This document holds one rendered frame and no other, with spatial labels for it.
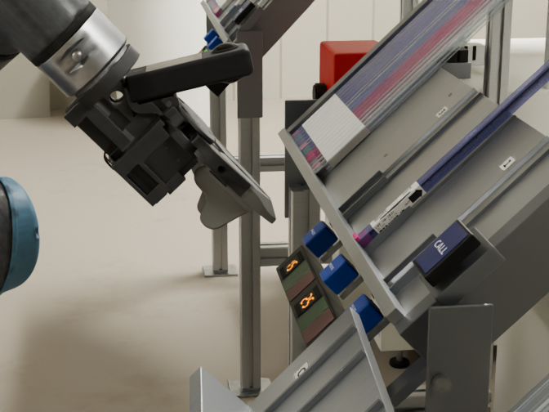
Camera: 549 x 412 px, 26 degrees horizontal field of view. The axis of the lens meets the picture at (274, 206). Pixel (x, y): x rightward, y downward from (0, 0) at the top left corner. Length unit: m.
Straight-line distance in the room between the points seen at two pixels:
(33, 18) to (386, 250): 0.38
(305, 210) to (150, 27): 3.12
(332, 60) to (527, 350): 0.58
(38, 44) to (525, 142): 0.44
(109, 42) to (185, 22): 3.68
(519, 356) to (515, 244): 0.74
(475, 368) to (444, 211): 0.21
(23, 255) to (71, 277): 2.03
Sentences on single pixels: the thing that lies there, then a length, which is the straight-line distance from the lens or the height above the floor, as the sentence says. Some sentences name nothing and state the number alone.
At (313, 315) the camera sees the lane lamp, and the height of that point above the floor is 0.66.
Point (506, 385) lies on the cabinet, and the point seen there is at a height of 0.36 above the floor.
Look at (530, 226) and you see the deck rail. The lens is 0.95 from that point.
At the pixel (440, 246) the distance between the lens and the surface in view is 0.93.
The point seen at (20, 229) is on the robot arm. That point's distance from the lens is 1.20.
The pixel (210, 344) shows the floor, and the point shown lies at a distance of 2.76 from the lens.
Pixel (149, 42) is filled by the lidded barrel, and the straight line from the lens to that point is 4.74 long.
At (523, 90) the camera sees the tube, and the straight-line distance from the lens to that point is 1.14.
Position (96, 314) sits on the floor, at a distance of 2.97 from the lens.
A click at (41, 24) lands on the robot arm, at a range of 1.04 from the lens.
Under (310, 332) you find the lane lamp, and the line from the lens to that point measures 1.13.
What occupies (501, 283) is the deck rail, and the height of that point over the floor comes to 0.76.
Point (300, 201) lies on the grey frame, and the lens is 1.64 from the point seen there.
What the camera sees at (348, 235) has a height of 0.73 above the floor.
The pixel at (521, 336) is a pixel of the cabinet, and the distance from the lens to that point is 1.66.
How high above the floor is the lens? 1.09
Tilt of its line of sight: 17 degrees down
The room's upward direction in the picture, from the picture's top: straight up
